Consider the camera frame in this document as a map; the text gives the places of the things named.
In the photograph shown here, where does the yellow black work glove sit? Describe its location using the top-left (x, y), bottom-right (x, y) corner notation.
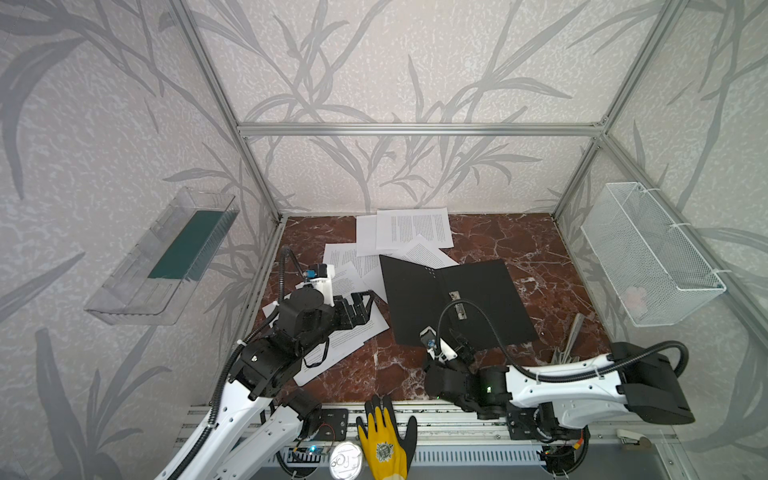
top-left (356, 395), bottom-right (418, 480)

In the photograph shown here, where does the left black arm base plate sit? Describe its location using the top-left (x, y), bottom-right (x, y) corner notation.
top-left (297, 408), bottom-right (349, 442)

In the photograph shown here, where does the white tape dispenser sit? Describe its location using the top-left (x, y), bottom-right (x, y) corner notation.
top-left (616, 429), bottom-right (652, 451)

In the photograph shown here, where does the white wire mesh basket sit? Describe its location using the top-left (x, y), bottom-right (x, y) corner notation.
top-left (581, 182), bottom-right (727, 327)

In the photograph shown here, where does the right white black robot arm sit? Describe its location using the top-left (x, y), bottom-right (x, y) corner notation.
top-left (420, 326), bottom-right (695, 443)

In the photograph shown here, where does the small green circuit board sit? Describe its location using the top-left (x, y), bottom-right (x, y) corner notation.
top-left (289, 445), bottom-right (330, 464)

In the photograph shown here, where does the printed paper middle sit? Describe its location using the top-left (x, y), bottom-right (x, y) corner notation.
top-left (323, 243), bottom-right (380, 278)

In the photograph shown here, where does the silver metal folder clip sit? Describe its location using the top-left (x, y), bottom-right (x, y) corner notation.
top-left (449, 291), bottom-right (468, 321)

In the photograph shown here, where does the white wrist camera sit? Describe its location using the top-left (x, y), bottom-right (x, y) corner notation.
top-left (304, 263), bottom-right (335, 306)
top-left (419, 327), bottom-right (458, 363)

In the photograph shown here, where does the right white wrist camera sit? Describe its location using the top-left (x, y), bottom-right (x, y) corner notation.
top-left (419, 327), bottom-right (458, 363)

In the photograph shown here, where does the black folder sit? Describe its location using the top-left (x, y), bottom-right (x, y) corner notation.
top-left (380, 256), bottom-right (538, 350)

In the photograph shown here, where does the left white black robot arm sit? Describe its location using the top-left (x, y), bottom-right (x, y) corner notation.
top-left (158, 287), bottom-right (374, 479)

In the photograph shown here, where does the clear plastic tray green base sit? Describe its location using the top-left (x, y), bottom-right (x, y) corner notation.
top-left (85, 187), bottom-right (240, 326)

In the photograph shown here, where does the printed paper top back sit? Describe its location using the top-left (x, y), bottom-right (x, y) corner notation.
top-left (376, 208), bottom-right (454, 251)

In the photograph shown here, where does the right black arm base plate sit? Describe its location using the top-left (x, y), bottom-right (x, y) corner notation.
top-left (506, 403), bottom-right (591, 443)

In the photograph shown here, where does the printed paper sheet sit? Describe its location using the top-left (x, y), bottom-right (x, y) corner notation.
top-left (293, 304), bottom-right (389, 386)
top-left (362, 235), bottom-right (457, 303)

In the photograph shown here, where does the printed paper back underneath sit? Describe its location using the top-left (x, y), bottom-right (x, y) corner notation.
top-left (356, 215), bottom-right (387, 257)

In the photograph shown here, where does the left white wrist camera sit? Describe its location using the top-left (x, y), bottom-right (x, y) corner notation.
top-left (304, 263), bottom-right (335, 306)

